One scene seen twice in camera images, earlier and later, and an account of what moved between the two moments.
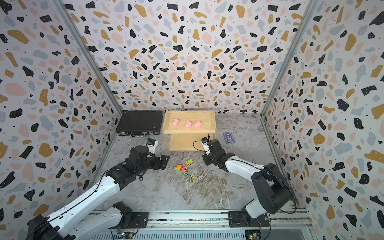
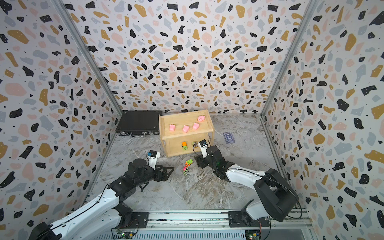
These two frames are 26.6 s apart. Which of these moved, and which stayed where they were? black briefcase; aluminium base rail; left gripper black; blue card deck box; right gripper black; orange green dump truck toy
Moved: left gripper black; right gripper black
Stayed: black briefcase; aluminium base rail; orange green dump truck toy; blue card deck box
